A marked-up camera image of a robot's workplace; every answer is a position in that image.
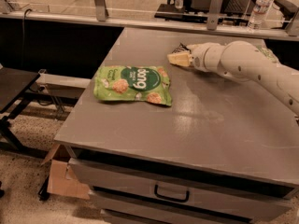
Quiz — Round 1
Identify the cardboard box on floor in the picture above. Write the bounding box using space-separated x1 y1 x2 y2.
41 144 90 200

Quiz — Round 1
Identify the grey lower drawer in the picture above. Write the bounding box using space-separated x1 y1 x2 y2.
89 188 249 224

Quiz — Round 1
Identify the green snack bag flat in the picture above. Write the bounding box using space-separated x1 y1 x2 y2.
93 65 172 106

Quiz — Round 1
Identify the black hanging cable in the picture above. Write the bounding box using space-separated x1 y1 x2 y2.
20 8 34 70

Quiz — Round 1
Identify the black chair armrest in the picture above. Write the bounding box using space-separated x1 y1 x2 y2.
274 0 298 21

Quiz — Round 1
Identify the black side table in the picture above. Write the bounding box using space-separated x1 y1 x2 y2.
0 67 40 152

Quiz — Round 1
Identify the grey drawer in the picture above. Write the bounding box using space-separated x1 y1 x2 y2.
89 188 249 224
69 159 292 223

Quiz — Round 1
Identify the grey upper drawer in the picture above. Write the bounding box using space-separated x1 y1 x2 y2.
69 159 292 223

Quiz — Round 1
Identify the black drawer handle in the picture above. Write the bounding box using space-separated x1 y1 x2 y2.
153 184 190 203

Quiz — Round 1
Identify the clear water bottle right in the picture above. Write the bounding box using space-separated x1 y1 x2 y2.
248 0 272 30

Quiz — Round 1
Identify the grey metal post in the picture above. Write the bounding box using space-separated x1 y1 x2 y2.
206 0 223 31
94 0 108 21

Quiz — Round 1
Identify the crumpled green snack bag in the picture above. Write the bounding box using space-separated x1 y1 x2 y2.
258 47 279 63

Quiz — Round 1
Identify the grey metal post left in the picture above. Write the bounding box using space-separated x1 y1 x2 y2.
94 0 108 21

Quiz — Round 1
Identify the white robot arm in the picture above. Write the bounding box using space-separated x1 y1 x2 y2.
167 41 299 115

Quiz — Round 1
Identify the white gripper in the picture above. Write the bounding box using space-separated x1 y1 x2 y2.
167 42 227 73

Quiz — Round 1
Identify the grey metal post right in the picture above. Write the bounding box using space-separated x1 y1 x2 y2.
206 0 223 31

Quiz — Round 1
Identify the black laptop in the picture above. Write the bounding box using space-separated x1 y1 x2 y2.
190 0 254 15

